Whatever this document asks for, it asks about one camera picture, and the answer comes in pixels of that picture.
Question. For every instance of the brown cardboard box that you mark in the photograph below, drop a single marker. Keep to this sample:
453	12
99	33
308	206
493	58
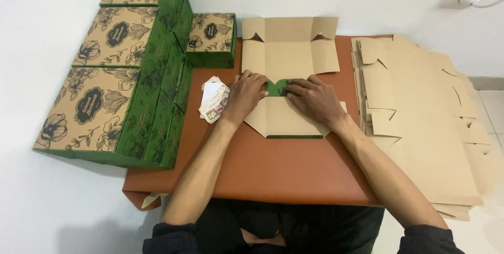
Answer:
289	51

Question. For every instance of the brown leatherette table cover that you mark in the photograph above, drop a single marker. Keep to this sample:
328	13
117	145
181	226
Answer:
267	169

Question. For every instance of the small green floral gift box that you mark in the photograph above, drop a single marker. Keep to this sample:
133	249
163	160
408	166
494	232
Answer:
210	33

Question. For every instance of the black trousers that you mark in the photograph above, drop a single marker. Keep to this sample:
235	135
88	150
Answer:
315	226

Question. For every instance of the stack of green floral boxes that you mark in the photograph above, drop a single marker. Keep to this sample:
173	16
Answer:
118	72

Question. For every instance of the person's right hand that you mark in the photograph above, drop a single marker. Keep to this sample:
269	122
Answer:
319	102

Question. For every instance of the stack of flat cardboard blanks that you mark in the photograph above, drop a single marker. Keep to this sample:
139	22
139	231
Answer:
421	120

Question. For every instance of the pile of patterned paper cards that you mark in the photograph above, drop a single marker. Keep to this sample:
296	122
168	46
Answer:
214	102

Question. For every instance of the person's left hand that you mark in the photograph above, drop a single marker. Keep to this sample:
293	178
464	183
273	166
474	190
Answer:
240	96

